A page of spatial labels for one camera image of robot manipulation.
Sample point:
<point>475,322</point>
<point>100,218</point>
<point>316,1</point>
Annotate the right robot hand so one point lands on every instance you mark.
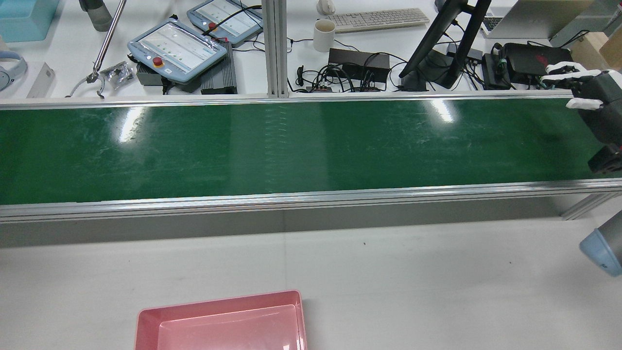
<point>600,102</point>

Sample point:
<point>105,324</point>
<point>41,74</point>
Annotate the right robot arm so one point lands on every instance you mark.
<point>605,248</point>

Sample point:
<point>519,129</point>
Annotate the brown cardboard box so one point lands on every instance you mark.
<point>605,48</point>

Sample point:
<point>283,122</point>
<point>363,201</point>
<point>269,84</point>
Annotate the black flat adapter box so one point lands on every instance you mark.
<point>357,61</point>

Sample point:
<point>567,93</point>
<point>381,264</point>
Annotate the pink plastic box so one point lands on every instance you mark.
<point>218,325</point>

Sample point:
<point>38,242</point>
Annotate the black device with red logo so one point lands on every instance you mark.
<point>532,61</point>

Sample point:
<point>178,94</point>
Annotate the silver laptop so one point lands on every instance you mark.
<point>534,19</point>

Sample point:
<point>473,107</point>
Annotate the black monitor with stand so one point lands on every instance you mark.
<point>440,70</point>

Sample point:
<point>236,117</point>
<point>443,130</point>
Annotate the white keyboard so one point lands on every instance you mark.
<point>379,19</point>

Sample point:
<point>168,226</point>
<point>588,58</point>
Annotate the white mug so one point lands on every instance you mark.
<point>324,36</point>

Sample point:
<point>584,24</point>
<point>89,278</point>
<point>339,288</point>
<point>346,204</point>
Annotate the white computer mouse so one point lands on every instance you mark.
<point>325,6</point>

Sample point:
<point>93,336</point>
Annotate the green conveyor belt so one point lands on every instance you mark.
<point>291,146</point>

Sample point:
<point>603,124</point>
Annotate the black finned power supply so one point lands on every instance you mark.
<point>219,78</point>

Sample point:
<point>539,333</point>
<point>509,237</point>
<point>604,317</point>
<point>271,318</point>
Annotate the light blue teach pendant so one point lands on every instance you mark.
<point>177,48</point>
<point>228,17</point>

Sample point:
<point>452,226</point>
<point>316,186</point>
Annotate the clear bag of screws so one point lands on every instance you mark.
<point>116,74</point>

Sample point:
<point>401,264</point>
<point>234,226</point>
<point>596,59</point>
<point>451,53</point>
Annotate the metal reach grabber tool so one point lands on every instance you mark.
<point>108,36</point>

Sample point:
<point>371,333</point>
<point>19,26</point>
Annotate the grey cylinder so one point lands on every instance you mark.
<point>98,17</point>

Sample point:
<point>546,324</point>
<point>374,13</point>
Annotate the small white carton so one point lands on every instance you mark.
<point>41,80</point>

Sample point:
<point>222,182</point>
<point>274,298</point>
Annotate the light blue plastic container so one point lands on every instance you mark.
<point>24,17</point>

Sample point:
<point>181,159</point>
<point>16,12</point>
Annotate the white blue headphones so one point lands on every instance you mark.
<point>14,68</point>

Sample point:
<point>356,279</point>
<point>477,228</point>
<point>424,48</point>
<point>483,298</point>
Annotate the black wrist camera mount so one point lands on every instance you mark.
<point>605,163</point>

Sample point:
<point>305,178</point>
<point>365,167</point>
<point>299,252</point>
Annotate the aluminium extrusion post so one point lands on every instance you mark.
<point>275,48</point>

